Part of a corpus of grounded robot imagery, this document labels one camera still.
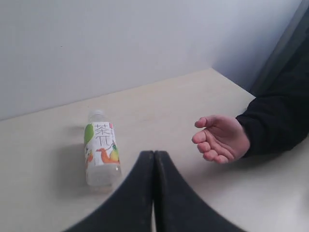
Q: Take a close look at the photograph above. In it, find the person's open bare hand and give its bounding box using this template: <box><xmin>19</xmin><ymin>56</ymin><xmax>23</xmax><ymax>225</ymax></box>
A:
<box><xmin>192</xmin><ymin>115</ymin><xmax>250</xmax><ymax>164</ymax></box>

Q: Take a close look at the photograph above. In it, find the grey vertical frame post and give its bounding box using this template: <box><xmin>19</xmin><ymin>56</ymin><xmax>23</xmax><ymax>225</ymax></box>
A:
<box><xmin>250</xmin><ymin>0</ymin><xmax>309</xmax><ymax>95</ymax></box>

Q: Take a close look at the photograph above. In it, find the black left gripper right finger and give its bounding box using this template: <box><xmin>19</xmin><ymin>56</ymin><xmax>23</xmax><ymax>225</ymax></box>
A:
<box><xmin>153</xmin><ymin>151</ymin><xmax>243</xmax><ymax>232</ymax></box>

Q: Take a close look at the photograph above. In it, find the white tea bottle orange label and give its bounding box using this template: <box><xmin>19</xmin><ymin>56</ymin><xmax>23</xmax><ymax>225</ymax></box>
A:
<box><xmin>84</xmin><ymin>110</ymin><xmax>121</xmax><ymax>187</ymax></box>

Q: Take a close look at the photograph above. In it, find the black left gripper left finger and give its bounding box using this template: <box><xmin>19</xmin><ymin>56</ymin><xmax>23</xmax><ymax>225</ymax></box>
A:
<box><xmin>67</xmin><ymin>151</ymin><xmax>155</xmax><ymax>232</ymax></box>

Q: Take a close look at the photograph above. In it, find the black sleeved forearm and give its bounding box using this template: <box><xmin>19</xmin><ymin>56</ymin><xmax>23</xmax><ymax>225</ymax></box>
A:
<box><xmin>236</xmin><ymin>58</ymin><xmax>309</xmax><ymax>157</ymax></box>

